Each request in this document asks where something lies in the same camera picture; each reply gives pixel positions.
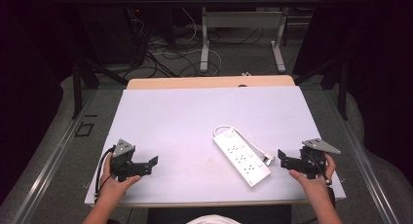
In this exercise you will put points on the white desk with metal legs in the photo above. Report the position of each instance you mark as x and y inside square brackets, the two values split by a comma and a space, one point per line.
[243, 19]

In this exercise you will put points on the wooden table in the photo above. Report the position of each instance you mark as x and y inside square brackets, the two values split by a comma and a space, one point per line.
[195, 82]

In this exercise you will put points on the white power plug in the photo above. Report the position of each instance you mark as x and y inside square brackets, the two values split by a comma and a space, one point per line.
[269, 158]

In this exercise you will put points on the white table cover sheet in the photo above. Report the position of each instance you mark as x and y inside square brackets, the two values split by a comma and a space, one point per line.
[181, 136]

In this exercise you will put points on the person's right hand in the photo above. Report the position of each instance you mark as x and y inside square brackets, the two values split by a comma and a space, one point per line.
[313, 185]

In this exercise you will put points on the black metal stand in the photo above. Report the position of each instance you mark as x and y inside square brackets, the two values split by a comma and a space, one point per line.
[78, 87]
[341, 84]

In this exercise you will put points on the black horizontal frame bar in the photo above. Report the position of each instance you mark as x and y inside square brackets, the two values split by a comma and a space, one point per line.
[207, 1]

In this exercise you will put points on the white power strip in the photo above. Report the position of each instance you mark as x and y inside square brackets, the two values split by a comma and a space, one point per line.
[242, 159]

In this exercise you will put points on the black computer tower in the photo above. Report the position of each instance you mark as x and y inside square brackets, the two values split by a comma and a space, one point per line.
[110, 32]

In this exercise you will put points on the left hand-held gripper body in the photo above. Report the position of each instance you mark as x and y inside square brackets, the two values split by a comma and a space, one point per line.
[121, 157]

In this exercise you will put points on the person's left hand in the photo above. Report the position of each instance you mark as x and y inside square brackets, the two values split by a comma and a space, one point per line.
[113, 185]

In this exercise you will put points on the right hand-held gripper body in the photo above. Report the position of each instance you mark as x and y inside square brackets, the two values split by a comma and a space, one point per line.
[314, 154]

